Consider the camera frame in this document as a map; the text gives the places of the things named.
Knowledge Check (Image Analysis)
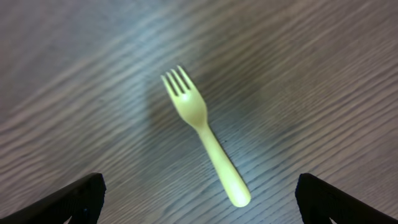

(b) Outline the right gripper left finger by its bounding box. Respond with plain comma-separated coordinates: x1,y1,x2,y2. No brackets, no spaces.
1,172,106,224

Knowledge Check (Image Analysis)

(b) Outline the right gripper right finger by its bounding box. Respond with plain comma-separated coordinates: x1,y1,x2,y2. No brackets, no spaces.
295,173,397,224

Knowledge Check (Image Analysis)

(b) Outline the yellow plastic fork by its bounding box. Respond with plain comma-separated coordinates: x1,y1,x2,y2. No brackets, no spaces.
161,66,251,207

